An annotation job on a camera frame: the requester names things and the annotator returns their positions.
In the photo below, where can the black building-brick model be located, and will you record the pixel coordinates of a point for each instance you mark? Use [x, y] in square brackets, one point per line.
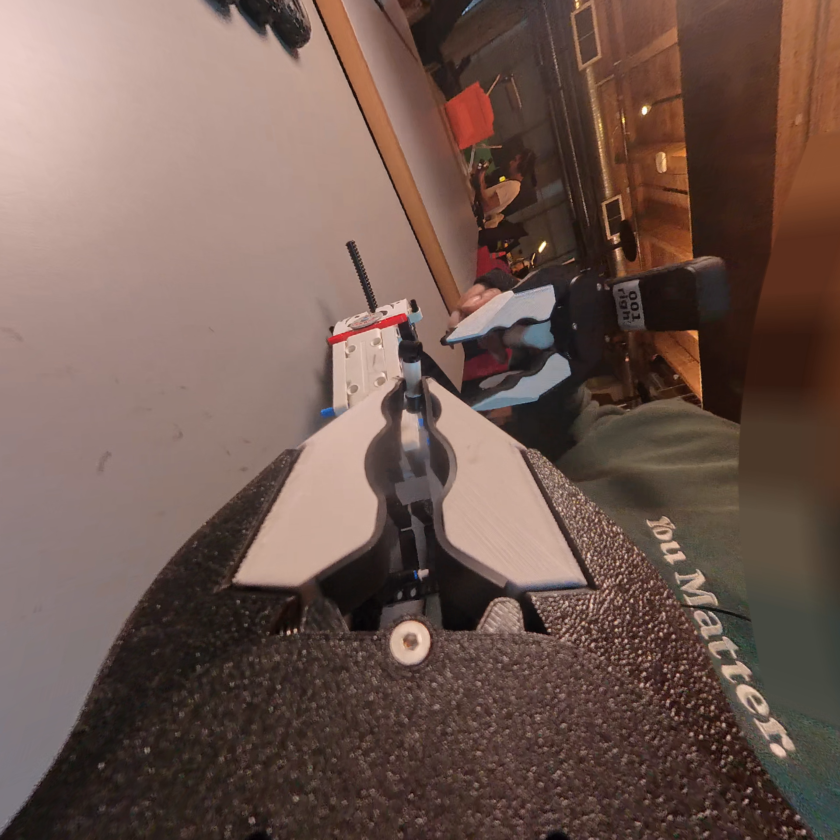
[361, 361]

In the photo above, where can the orange box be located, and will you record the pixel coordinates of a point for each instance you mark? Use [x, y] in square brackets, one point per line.
[469, 118]

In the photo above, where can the metal ventilation duct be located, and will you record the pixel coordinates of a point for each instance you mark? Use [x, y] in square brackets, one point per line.
[604, 164]

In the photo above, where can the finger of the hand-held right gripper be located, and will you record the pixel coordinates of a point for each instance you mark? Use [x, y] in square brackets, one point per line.
[505, 312]
[525, 387]

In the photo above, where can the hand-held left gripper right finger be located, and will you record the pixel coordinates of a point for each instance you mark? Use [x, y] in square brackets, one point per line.
[505, 518]

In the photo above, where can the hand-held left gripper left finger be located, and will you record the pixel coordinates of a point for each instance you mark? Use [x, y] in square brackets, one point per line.
[308, 518]

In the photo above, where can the person's right hand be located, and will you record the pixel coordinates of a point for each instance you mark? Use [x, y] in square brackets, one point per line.
[476, 302]

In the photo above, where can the grey desk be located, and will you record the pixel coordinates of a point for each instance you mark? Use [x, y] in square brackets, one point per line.
[164, 262]

